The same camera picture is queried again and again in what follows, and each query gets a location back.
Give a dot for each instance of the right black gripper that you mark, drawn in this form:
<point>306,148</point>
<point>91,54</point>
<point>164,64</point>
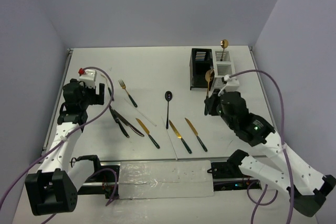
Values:
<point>209,102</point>

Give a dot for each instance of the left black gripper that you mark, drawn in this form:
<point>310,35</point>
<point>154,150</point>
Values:
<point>97,99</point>

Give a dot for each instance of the gold spoon green handle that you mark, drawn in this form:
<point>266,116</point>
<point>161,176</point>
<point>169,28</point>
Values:
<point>224,45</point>
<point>209,77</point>

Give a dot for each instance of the black spoon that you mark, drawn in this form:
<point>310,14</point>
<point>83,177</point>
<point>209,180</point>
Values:
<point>168,97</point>

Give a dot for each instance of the gold knife green handle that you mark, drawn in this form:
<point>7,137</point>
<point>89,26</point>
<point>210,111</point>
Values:
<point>196,134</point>
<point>180,137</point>
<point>148,133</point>

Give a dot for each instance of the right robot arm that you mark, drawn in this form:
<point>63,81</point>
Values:
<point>306,187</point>

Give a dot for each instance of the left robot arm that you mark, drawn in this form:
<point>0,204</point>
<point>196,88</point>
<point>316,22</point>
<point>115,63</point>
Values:
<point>53,189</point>

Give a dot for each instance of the white chopstick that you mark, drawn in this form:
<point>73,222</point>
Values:
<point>146,117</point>
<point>166,130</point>

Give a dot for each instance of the black steak knife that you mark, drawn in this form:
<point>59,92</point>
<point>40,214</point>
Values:
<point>116,119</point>
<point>127,123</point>

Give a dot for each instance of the black utensil container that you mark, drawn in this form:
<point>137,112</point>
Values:
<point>201,61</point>

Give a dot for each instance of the white utensil container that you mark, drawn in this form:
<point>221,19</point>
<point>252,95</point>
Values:
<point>222,65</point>

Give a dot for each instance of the silver tape sheet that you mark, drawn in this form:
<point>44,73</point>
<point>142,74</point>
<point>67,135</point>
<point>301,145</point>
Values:
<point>174,179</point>

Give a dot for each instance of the white fork green handle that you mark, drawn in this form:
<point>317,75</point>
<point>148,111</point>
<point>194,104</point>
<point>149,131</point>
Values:
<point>108,86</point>

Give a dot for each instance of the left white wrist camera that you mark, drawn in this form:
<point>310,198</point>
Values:
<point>88,77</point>

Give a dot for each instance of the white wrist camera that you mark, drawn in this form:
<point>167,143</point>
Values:
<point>230,84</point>
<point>88,77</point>

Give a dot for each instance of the gold fork green handle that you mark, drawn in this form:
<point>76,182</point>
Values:
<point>124,87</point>

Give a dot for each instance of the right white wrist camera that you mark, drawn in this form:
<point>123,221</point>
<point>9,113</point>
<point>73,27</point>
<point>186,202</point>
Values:
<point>230,84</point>

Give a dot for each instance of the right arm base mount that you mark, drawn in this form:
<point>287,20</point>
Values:
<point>227,177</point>

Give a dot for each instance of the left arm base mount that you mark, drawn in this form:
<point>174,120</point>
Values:
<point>102,183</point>

